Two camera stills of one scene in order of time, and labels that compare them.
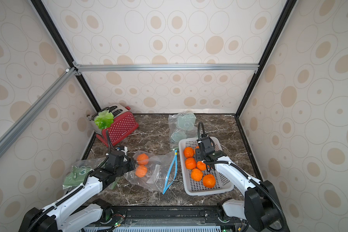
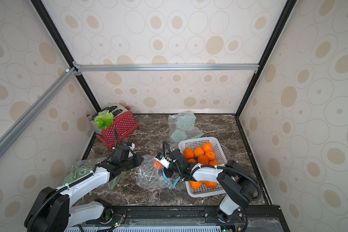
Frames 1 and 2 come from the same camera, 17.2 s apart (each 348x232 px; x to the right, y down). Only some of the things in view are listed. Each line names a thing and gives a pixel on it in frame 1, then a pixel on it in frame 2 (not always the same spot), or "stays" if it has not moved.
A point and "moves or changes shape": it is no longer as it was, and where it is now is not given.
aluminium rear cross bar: (166, 67) stays
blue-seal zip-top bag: (155, 170) moves or changes shape
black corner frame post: (289, 7) stays
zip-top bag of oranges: (76, 175) stays
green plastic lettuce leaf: (105, 119) stays
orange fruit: (196, 174) moves or changes shape
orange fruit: (188, 152) stays
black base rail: (168, 216) stays
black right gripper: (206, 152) to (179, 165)
